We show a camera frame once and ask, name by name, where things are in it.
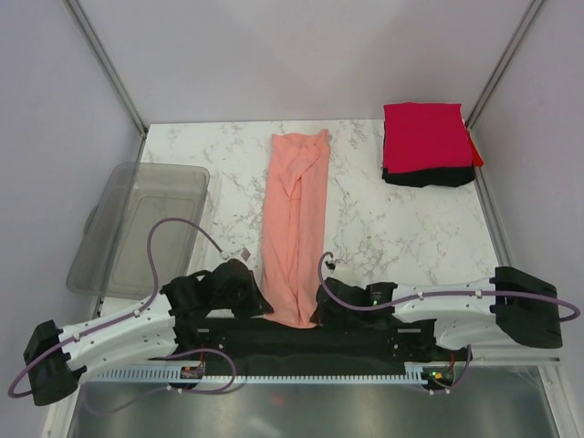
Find aluminium corner post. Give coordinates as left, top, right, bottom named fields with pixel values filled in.
left=465, top=0, right=548, bottom=130
left=63, top=0, right=148, bottom=139

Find aluminium corner post left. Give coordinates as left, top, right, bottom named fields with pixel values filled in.
left=63, top=0, right=148, bottom=139

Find folded black t shirt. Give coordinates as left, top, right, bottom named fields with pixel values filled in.
left=382, top=166, right=475, bottom=188

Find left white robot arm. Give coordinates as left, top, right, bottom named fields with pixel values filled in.
left=24, top=259, right=273, bottom=406

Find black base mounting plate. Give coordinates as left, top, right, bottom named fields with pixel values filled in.
left=173, top=318, right=467, bottom=369

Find folded red t shirt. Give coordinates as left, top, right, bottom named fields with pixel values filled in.
left=466, top=129, right=485, bottom=168

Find aluminium corner post right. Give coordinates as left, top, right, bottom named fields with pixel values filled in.
left=465, top=0, right=548, bottom=130

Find white slotted cable duct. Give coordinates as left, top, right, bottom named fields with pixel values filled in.
left=91, top=360, right=444, bottom=384

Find folded crimson t shirt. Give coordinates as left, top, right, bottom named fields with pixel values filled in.
left=382, top=102, right=473, bottom=173

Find salmon pink t shirt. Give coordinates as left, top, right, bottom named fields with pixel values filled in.
left=262, top=130, right=330, bottom=329

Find clear grey plastic bin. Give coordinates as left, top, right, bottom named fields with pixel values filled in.
left=67, top=162, right=210, bottom=299

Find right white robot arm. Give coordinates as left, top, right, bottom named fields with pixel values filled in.
left=311, top=266, right=563, bottom=360

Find aluminium front rail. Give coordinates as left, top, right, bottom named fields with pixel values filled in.
left=471, top=337, right=560, bottom=366

